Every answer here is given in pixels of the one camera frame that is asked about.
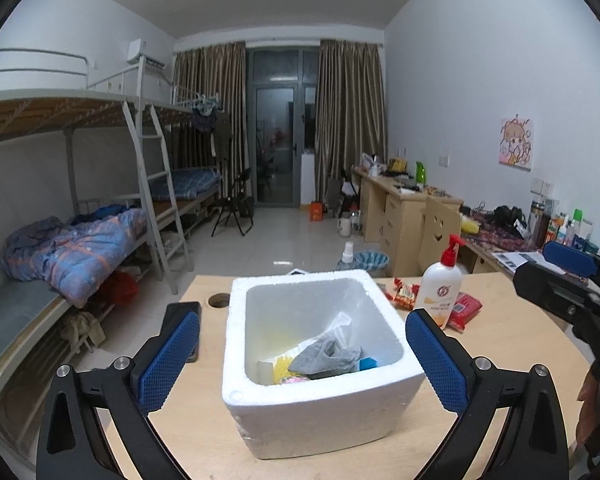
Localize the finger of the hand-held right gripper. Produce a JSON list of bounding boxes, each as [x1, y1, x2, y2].
[[512, 260, 600, 321], [542, 241, 600, 291]]

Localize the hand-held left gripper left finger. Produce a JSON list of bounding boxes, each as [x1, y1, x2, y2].
[[36, 310, 201, 480]]

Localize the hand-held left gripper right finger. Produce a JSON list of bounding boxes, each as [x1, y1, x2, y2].
[[405, 308, 570, 480]]

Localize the grey sock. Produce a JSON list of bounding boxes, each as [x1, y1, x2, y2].
[[288, 337, 362, 378]]

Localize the yellow foam fruit net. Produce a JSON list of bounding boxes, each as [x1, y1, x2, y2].
[[272, 354, 297, 385]]

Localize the white foam box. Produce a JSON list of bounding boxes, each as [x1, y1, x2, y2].
[[221, 269, 426, 459]]

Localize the person's right hand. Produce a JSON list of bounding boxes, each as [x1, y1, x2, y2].
[[577, 366, 600, 456]]

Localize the row of toiletry bottles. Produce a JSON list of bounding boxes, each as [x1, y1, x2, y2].
[[527, 199, 600, 256]]

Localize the printed paper sheets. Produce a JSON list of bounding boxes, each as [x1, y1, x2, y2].
[[491, 251, 546, 267]]

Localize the black smartphone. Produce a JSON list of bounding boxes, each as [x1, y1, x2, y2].
[[164, 301, 202, 364]]

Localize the red wet wipes pack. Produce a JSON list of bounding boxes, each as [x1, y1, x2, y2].
[[446, 291, 483, 332]]

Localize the wooden side desk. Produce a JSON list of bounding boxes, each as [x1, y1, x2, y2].
[[460, 212, 600, 276]]

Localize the printed desk cover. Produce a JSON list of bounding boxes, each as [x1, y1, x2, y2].
[[462, 215, 541, 256]]

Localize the white lotion bottle red pump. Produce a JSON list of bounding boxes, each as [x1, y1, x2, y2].
[[412, 234, 468, 331]]

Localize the red snack packet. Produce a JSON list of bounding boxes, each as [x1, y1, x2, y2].
[[384, 277, 422, 311]]

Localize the red cloth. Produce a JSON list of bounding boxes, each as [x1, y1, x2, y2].
[[97, 270, 140, 307]]

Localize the beige clothes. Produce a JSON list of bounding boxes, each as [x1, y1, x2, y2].
[[60, 310, 106, 348]]

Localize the blue trash bin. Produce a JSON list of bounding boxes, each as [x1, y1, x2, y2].
[[354, 251, 390, 278]]

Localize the wooden chair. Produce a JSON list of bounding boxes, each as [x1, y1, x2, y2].
[[419, 195, 462, 277]]

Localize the blue patterned quilt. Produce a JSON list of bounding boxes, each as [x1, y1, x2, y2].
[[1, 208, 148, 308]]

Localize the wooden desk with drawers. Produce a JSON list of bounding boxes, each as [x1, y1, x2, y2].
[[352, 166, 463, 263]]

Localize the black folding chair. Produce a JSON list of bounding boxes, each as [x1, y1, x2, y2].
[[211, 167, 256, 237]]

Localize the blue checked mattress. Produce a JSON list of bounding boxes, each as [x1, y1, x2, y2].
[[147, 169, 222, 200]]

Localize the white bunk bed ladder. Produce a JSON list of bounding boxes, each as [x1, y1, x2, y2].
[[122, 100, 191, 295]]

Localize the dark hanging clothes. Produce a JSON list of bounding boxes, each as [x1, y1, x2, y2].
[[190, 105, 233, 161]]

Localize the metal bunk bed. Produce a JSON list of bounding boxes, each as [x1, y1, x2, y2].
[[87, 52, 226, 241], [0, 49, 191, 411]]

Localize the glass balcony door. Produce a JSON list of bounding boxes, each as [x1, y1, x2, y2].
[[246, 46, 321, 208]]

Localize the brown curtain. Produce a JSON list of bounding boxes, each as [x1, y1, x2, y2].
[[172, 41, 248, 206], [316, 38, 388, 206]]

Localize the white air conditioner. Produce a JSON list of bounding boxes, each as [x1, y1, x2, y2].
[[126, 39, 167, 67]]

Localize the cartoon wall poster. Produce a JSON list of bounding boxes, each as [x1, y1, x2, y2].
[[499, 116, 536, 168]]

